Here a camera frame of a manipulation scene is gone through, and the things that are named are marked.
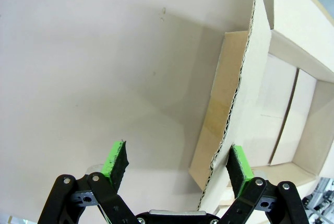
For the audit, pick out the grey metal frame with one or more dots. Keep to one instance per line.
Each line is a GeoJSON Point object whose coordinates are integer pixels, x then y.
{"type": "Point", "coordinates": [321, 200]}

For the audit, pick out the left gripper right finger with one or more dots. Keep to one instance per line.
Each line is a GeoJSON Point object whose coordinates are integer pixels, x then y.
{"type": "Point", "coordinates": [266, 205]}

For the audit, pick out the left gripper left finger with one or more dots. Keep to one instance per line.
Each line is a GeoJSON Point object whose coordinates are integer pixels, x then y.
{"type": "Point", "coordinates": [78, 203]}

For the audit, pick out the large brown cardboard box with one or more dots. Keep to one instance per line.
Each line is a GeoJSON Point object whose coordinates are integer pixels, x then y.
{"type": "Point", "coordinates": [255, 77]}

